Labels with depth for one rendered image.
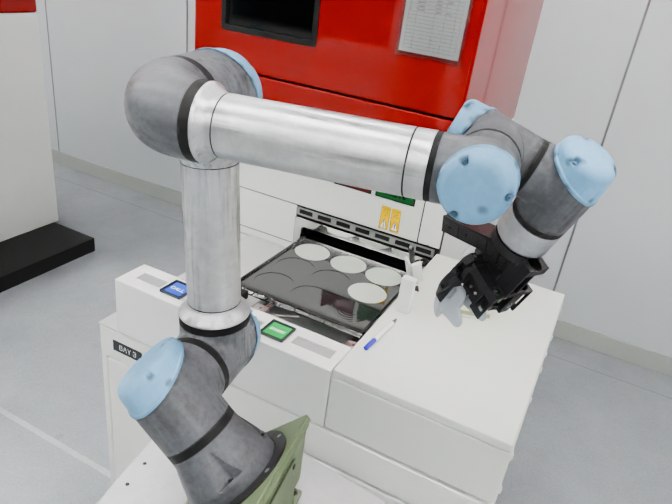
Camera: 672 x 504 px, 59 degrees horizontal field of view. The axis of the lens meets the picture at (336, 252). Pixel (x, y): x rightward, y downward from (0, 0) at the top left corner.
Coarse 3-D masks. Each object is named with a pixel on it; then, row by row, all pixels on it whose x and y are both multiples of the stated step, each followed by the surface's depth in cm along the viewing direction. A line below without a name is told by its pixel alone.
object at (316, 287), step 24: (312, 240) 175; (288, 264) 161; (312, 264) 162; (264, 288) 148; (288, 288) 149; (312, 288) 151; (336, 288) 152; (384, 288) 155; (312, 312) 141; (336, 312) 142; (360, 312) 143
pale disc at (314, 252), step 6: (300, 246) 171; (306, 246) 171; (312, 246) 172; (318, 246) 172; (300, 252) 167; (306, 252) 168; (312, 252) 168; (318, 252) 169; (324, 252) 169; (306, 258) 165; (312, 258) 165; (318, 258) 166; (324, 258) 166
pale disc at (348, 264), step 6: (336, 258) 167; (342, 258) 168; (348, 258) 168; (354, 258) 168; (336, 264) 164; (342, 264) 164; (348, 264) 165; (354, 264) 165; (360, 264) 166; (342, 270) 161; (348, 270) 162; (354, 270) 162; (360, 270) 162
